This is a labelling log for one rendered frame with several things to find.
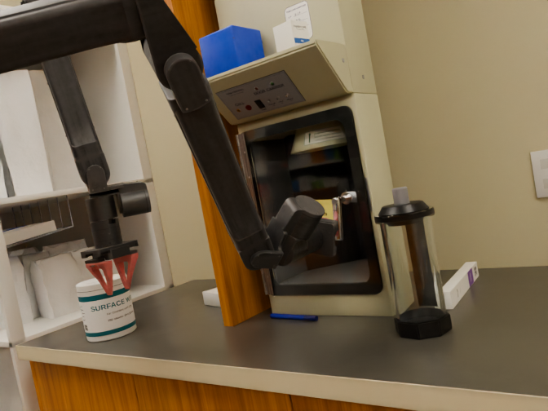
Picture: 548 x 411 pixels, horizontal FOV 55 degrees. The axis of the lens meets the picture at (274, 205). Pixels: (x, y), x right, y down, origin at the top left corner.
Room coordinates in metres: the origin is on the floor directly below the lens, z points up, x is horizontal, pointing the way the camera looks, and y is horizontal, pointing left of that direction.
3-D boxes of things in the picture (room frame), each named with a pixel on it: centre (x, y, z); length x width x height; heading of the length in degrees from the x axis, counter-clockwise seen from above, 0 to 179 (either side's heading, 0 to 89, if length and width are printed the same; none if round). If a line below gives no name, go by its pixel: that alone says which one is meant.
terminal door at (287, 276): (1.17, -0.07, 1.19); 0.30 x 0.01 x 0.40; 52
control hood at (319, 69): (1.13, -0.04, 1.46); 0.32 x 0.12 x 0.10; 53
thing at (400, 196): (0.96, -0.23, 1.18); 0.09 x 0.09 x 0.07
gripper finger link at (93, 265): (1.09, 0.36, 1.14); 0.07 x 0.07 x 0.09; 53
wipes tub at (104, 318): (1.38, 0.48, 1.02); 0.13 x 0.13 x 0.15
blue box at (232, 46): (1.18, 0.03, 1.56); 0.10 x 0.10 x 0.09; 53
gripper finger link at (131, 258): (1.11, 0.35, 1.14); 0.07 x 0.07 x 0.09; 53
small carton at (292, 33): (1.09, -0.10, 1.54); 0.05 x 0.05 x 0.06; 45
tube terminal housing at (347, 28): (1.28, -0.15, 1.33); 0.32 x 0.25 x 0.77; 53
